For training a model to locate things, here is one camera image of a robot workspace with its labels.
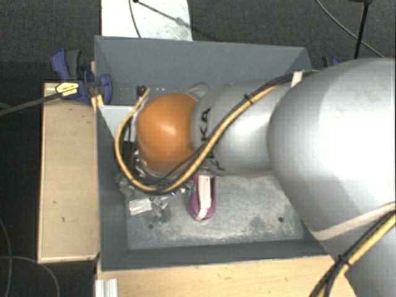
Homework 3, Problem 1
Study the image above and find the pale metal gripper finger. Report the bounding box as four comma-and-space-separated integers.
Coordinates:
115, 173, 135, 198
128, 196, 172, 224

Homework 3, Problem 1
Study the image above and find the purple and white oblong object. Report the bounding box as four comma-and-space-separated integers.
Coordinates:
187, 172, 218, 223

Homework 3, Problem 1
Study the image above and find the pale wood board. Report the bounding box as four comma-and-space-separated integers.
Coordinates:
37, 82, 101, 264

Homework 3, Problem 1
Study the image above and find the grey metal bin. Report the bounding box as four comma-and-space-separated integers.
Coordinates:
93, 35, 329, 271

